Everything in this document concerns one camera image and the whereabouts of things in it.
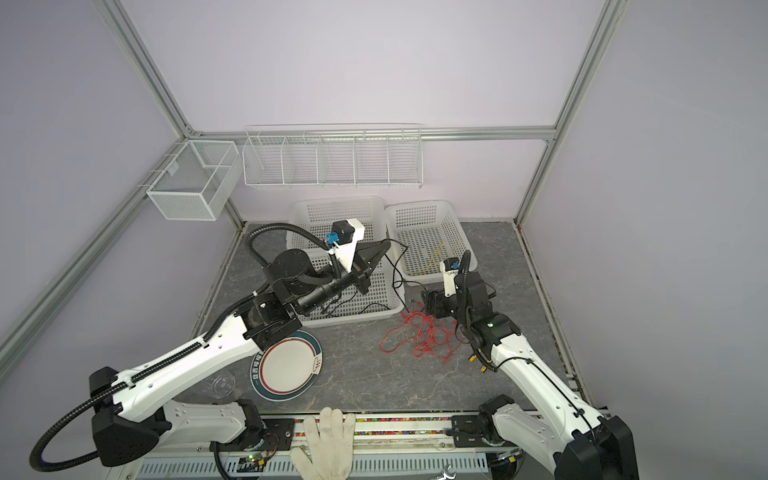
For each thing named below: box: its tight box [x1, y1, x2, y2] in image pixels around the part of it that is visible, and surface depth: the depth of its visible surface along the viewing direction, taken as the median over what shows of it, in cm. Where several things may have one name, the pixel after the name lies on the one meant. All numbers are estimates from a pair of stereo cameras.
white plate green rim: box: [250, 330, 324, 403], surface depth 84 cm
